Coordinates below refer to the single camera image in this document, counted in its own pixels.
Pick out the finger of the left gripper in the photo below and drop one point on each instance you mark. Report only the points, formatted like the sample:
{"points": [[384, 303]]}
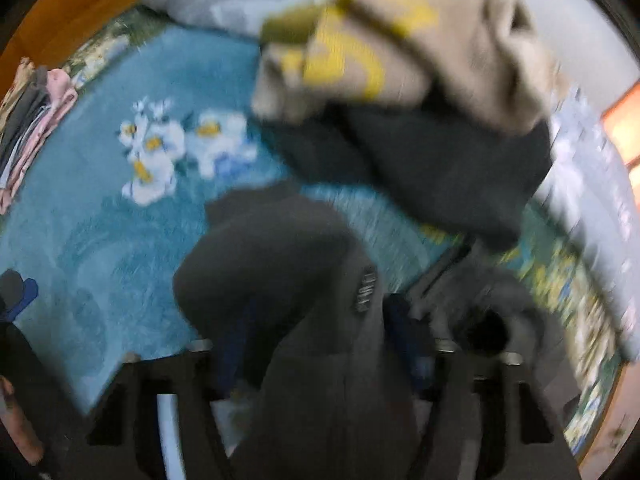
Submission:
{"points": [[16, 294]]}

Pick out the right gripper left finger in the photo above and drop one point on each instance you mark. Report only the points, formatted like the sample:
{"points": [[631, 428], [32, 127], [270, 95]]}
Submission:
{"points": [[155, 420]]}

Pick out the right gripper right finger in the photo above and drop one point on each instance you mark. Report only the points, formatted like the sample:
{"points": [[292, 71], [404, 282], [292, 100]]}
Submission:
{"points": [[488, 418]]}

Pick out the folded clothes stack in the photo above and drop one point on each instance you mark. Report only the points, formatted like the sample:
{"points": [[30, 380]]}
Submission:
{"points": [[32, 108]]}

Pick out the teal floral bed blanket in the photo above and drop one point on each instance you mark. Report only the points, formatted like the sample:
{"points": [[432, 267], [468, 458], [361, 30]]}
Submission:
{"points": [[104, 265]]}

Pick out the orange wooden headboard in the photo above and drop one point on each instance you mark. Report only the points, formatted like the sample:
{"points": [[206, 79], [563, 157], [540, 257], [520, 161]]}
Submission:
{"points": [[49, 31]]}

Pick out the black garment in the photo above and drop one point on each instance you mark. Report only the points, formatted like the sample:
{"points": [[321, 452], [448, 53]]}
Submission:
{"points": [[438, 166]]}

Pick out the light blue floral duvet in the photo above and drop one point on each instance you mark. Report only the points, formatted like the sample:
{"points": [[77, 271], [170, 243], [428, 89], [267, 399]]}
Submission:
{"points": [[456, 109]]}

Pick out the beige fleece yellow-pattern garment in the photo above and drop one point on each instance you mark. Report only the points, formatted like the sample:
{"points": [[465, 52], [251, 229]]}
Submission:
{"points": [[485, 56]]}

